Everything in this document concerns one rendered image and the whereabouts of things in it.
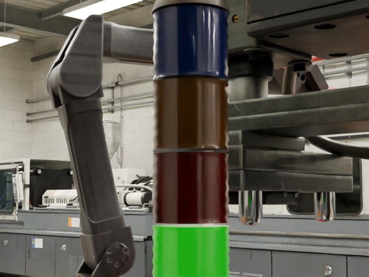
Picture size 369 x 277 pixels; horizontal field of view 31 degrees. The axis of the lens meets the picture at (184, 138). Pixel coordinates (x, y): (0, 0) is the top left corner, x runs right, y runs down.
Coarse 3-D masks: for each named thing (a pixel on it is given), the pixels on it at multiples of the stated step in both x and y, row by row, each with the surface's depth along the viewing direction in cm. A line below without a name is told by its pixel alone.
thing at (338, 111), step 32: (256, 64) 60; (256, 96) 61; (288, 96) 55; (320, 96) 53; (352, 96) 51; (256, 128) 57; (288, 128) 55; (320, 128) 55; (352, 128) 55; (256, 160) 54; (288, 160) 58; (320, 160) 62; (352, 160) 66; (256, 192) 55; (288, 192) 62; (320, 192) 64; (256, 224) 55
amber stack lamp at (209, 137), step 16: (160, 80) 32; (176, 80) 32; (192, 80) 32; (208, 80) 32; (160, 96) 32; (176, 96) 32; (192, 96) 32; (208, 96) 32; (224, 96) 33; (160, 112) 32; (176, 112) 32; (192, 112) 32; (208, 112) 32; (224, 112) 32; (160, 128) 32; (176, 128) 32; (192, 128) 31; (208, 128) 32; (224, 128) 32; (160, 144) 32; (176, 144) 32; (192, 144) 31; (208, 144) 32; (224, 144) 32
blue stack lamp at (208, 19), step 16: (160, 16) 33; (176, 16) 32; (192, 16) 32; (208, 16) 32; (224, 16) 33; (160, 32) 33; (176, 32) 32; (192, 32) 32; (208, 32) 32; (224, 32) 33; (160, 48) 33; (176, 48) 32; (192, 48) 32; (208, 48) 32; (224, 48) 33; (160, 64) 32; (176, 64) 32; (192, 64) 32; (208, 64) 32; (224, 64) 33; (224, 80) 33
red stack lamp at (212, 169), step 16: (160, 160) 32; (176, 160) 31; (192, 160) 31; (208, 160) 32; (224, 160) 32; (160, 176) 32; (176, 176) 31; (192, 176) 31; (208, 176) 31; (224, 176) 32; (160, 192) 32; (176, 192) 31; (192, 192) 31; (208, 192) 31; (224, 192) 32; (160, 208) 32; (176, 208) 31; (192, 208) 31; (208, 208) 31; (224, 208) 32
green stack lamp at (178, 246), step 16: (176, 224) 35; (192, 224) 35; (160, 240) 32; (176, 240) 31; (192, 240) 31; (208, 240) 31; (224, 240) 32; (160, 256) 32; (176, 256) 31; (192, 256) 31; (208, 256) 31; (224, 256) 32; (160, 272) 32; (176, 272) 31; (192, 272) 31; (208, 272) 31; (224, 272) 32
